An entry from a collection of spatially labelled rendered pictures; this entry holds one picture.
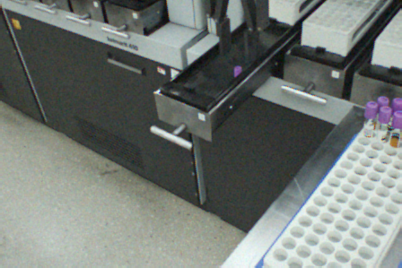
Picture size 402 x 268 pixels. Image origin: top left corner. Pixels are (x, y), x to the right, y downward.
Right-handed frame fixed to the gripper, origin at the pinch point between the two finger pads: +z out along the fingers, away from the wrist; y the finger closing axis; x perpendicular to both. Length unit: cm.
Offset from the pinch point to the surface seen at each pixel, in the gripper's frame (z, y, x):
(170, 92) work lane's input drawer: 6.4, 7.0, 12.9
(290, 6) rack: 2.0, 0.1, -21.6
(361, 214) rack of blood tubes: -0.2, -34.7, 26.8
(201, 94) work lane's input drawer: 6.3, 1.5, 10.5
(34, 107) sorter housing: 70, 115, -11
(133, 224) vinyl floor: 88, 47, 2
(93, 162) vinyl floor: 88, 84, -12
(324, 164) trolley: 6.0, -25.5, 15.6
